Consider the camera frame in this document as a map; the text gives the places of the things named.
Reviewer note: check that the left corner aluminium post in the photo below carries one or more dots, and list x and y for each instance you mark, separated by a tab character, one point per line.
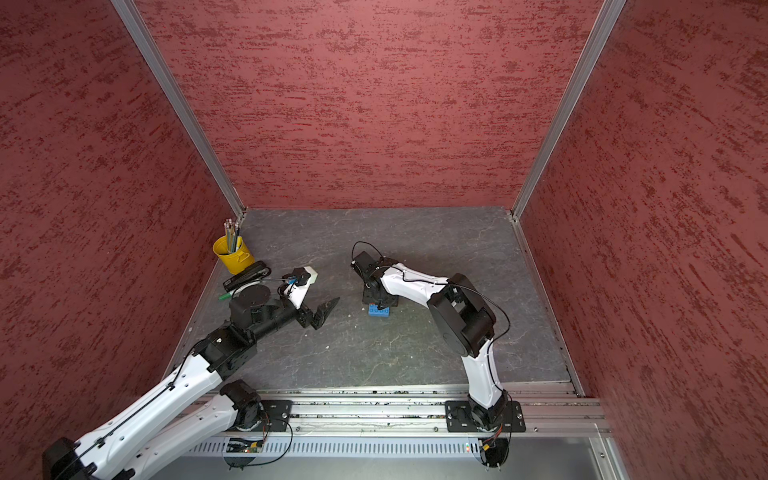
137	29

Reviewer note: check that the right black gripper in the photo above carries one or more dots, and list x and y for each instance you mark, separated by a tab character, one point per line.
368	297

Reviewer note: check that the corner aluminium post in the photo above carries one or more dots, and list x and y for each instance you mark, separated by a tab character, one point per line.
602	28
137	29

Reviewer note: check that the right black connector mount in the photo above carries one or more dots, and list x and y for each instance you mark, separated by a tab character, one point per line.
494	453

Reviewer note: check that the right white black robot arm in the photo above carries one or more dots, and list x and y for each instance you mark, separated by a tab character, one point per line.
464	319

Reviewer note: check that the yellow pencil cup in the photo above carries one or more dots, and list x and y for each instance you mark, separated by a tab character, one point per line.
238	260

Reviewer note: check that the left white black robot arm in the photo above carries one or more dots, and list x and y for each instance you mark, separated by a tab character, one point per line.
197	400

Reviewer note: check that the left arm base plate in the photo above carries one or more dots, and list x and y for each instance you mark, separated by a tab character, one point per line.
273	416

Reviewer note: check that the blue lego brick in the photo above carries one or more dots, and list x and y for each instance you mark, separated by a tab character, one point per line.
375	311

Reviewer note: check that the left controller board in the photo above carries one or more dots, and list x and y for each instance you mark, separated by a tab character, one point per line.
244	446

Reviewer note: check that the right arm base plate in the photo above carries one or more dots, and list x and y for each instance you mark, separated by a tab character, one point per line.
460	418

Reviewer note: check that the right corner aluminium post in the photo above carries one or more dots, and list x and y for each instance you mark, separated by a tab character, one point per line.
602	28

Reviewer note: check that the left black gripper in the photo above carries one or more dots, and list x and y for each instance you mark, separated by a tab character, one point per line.
306	318

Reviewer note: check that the pencils in cup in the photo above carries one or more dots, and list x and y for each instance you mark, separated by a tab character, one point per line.
232	229

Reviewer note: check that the aluminium front rail frame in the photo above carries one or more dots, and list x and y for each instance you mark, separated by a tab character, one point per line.
409	422

